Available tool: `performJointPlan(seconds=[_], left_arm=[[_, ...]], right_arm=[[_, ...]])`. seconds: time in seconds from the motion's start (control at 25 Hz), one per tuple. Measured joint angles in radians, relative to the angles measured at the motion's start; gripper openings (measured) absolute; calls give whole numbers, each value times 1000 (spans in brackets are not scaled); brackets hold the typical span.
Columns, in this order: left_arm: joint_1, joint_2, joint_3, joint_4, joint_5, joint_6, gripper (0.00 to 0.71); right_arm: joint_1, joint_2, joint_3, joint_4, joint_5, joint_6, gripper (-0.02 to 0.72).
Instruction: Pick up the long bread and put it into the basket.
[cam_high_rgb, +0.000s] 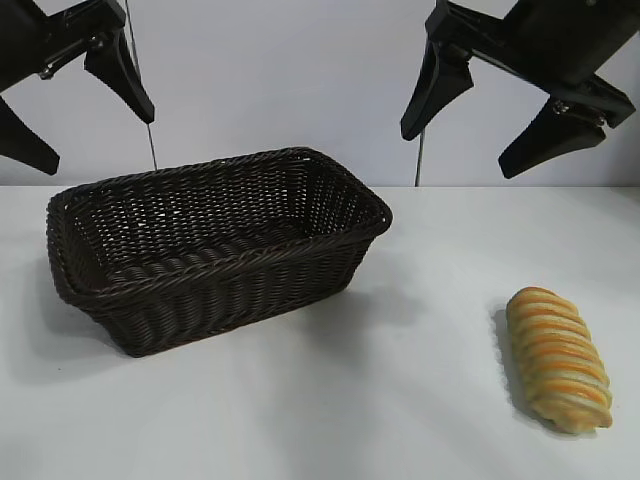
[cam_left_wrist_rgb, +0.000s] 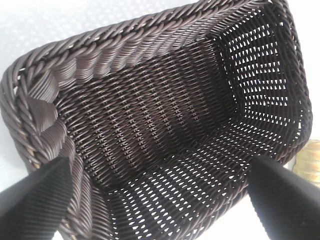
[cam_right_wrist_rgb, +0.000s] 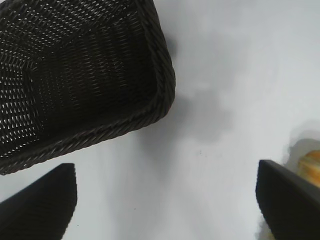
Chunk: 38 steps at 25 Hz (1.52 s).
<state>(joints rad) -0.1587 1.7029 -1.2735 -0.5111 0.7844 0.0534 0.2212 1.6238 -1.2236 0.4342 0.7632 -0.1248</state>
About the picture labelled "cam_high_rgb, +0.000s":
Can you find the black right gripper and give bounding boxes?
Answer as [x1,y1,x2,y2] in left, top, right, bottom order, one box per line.
[400,0,640,180]

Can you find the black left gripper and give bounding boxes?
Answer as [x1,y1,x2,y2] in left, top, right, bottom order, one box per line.
[0,0,156,177]

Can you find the dark brown wicker basket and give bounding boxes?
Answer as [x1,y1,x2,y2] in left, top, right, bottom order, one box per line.
[46,146,395,359]

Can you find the long striped bread loaf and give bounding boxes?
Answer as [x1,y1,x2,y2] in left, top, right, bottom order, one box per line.
[504,286,614,432]

